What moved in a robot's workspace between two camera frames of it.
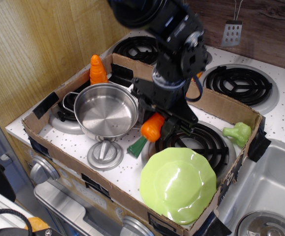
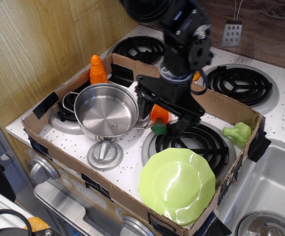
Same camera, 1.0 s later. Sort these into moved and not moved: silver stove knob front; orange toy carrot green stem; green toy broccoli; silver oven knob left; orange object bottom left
Moved: orange toy carrot green stem
Not moved: silver stove knob front; green toy broccoli; orange object bottom left; silver oven knob left
